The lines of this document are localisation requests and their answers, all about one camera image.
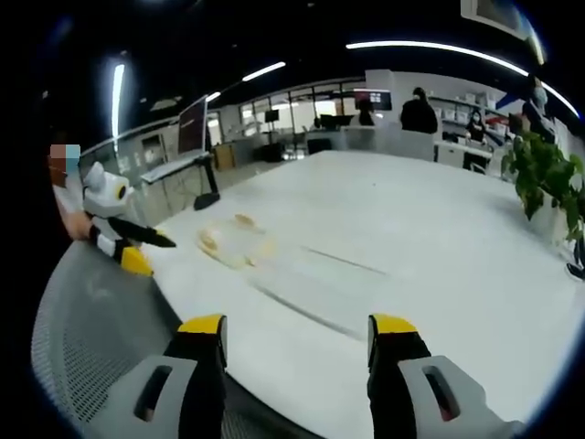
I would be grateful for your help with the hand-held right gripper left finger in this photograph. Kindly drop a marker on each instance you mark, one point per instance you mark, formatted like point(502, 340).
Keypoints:
point(155, 393)

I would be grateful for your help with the white plant pot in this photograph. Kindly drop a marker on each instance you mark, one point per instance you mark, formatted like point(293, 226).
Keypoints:
point(550, 226)

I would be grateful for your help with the green potted plant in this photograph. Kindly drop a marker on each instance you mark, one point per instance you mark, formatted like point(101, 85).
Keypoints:
point(544, 178)

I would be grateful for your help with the small beige plastic buckle part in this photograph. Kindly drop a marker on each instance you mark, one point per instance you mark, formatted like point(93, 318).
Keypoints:
point(244, 220)

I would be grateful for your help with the wall screen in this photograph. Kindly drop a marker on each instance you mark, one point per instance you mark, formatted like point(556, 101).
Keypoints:
point(374, 99)

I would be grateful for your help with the white counter partition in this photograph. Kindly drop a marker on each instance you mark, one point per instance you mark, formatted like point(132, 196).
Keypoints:
point(388, 142)

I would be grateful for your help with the upright ceiling light strip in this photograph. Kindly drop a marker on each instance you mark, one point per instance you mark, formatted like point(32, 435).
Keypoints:
point(118, 100)

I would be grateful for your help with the dark object at table edge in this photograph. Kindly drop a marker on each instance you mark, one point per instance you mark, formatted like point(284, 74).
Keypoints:
point(577, 263)

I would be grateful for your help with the short ceiling light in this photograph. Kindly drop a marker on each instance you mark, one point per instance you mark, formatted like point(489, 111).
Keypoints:
point(264, 71)

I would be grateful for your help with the grey mesh office chair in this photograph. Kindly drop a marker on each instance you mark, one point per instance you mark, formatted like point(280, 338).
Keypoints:
point(91, 320)

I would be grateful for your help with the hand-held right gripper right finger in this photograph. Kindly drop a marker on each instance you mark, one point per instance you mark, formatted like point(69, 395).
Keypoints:
point(439, 388)

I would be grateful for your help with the cardboard box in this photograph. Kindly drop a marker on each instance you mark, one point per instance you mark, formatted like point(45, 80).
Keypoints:
point(225, 157)

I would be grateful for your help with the white side desk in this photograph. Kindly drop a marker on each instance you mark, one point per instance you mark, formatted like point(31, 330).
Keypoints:
point(171, 169)

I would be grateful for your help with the tilted computer monitor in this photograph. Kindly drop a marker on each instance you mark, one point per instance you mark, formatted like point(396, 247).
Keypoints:
point(192, 125)

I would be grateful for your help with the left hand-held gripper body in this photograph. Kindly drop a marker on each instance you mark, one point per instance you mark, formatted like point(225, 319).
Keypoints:
point(106, 192)

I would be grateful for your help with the storage shelf with boxes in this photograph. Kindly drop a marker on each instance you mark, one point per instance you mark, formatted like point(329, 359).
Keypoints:
point(471, 110)

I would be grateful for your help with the black monitor stand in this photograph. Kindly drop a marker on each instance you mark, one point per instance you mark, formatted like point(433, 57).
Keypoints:
point(208, 187)

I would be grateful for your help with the person's left hand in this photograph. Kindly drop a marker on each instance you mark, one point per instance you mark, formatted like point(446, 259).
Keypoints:
point(78, 226)

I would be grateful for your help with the long curved ceiling light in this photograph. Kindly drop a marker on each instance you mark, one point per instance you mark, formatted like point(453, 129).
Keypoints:
point(439, 48)

